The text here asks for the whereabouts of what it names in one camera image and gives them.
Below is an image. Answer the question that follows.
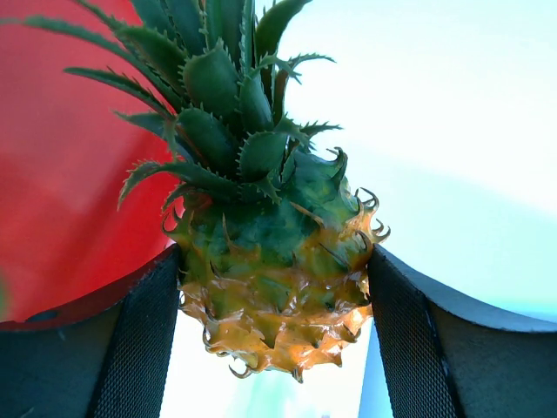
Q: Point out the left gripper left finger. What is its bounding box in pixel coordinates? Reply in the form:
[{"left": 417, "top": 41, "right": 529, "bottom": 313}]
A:
[{"left": 1, "top": 246, "right": 180, "bottom": 417}]

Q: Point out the red plastic bin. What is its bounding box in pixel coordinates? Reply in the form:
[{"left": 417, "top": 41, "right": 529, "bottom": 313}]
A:
[{"left": 1, "top": 1, "right": 174, "bottom": 321}]

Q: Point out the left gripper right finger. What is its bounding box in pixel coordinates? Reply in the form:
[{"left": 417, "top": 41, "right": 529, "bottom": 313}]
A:
[{"left": 367, "top": 246, "right": 556, "bottom": 417}]

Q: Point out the toy pineapple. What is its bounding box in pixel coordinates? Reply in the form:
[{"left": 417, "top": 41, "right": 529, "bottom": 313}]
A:
[{"left": 12, "top": 1, "right": 389, "bottom": 381}]

